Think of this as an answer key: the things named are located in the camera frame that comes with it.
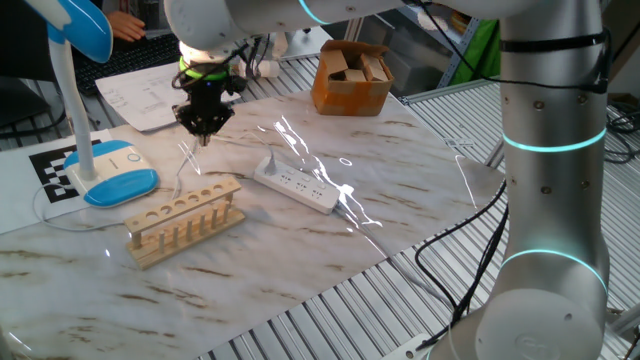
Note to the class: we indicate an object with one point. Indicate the blue white desk lamp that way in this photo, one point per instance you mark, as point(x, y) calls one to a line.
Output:
point(115, 180)

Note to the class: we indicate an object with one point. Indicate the brown cardboard box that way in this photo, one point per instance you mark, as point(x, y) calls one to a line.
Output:
point(350, 95)

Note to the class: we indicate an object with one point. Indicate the white power strip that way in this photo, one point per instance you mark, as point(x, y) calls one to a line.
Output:
point(300, 187)

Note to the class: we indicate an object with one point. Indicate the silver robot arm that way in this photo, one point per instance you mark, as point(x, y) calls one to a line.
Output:
point(550, 200)

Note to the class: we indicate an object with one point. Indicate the grey metal shelf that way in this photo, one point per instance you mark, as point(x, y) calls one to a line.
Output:
point(450, 45)

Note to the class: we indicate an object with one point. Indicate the bare person hand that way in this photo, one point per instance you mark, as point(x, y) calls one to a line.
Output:
point(126, 26)

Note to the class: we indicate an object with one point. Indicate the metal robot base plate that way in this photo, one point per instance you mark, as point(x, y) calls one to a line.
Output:
point(405, 350)

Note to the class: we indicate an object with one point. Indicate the printed white paper sheet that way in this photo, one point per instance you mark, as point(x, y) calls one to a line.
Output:
point(145, 95)

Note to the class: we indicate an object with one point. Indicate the paper sheet with black marker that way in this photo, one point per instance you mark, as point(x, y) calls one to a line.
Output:
point(20, 200)

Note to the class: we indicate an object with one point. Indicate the black monitor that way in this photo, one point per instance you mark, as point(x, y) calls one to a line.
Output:
point(20, 45)

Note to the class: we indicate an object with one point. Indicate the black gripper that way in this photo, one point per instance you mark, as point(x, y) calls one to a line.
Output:
point(205, 107)

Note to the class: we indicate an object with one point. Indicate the green cloth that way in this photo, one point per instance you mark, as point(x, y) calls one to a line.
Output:
point(482, 55)

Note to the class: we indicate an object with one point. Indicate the black keyboard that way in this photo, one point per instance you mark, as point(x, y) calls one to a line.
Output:
point(135, 55)

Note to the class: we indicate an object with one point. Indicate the wooden test tube rack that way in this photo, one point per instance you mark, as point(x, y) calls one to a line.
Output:
point(150, 255)

